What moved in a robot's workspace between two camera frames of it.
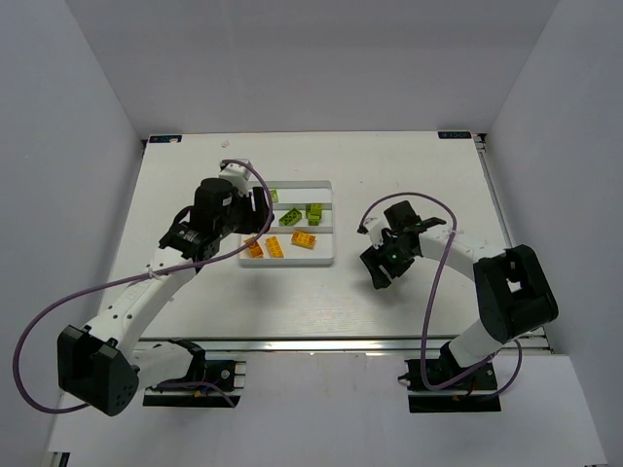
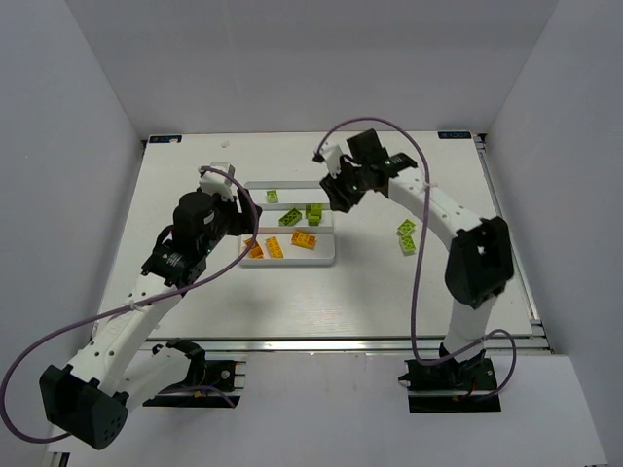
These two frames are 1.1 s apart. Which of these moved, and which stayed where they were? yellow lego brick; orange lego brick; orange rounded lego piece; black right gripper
Moved: black right gripper
Stayed: orange rounded lego piece; yellow lego brick; orange lego brick
